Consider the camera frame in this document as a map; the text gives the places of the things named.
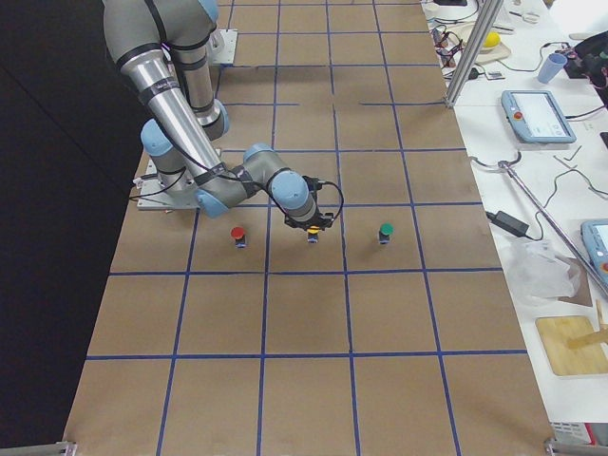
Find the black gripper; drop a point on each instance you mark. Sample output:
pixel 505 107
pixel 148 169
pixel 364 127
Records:
pixel 302 221

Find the yellow push button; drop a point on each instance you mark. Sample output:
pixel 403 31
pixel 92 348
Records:
pixel 313 234

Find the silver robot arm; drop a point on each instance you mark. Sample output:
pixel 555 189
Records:
pixel 160 47

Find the green push button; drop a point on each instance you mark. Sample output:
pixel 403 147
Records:
pixel 385 233

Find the red push button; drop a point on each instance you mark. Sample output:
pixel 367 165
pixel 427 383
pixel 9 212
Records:
pixel 238 234

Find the black power adapter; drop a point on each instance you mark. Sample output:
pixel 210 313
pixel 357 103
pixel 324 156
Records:
pixel 508 223

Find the metal rod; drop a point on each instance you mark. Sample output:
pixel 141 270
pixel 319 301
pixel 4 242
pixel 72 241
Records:
pixel 506 166

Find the clear plastic bag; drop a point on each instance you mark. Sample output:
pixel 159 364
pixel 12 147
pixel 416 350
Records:
pixel 536 274

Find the upper blue teach pendant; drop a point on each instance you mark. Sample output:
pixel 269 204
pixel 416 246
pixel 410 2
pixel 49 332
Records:
pixel 536 117

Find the blue teach pendant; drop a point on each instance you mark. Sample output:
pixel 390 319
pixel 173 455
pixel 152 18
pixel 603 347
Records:
pixel 536 117
pixel 595 239

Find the yellow lemon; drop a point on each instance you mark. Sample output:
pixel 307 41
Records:
pixel 492 39

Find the wooden cutting board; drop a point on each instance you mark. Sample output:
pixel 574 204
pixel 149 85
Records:
pixel 572 345

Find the lower blue teach pendant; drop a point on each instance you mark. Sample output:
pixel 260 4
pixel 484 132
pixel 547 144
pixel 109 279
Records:
pixel 595 239

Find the blue plastic cup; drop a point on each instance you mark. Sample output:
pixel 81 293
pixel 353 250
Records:
pixel 551 67

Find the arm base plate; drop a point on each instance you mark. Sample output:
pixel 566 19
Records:
pixel 221 47
pixel 152 195

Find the aluminium frame post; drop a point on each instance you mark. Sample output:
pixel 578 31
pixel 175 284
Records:
pixel 486 18

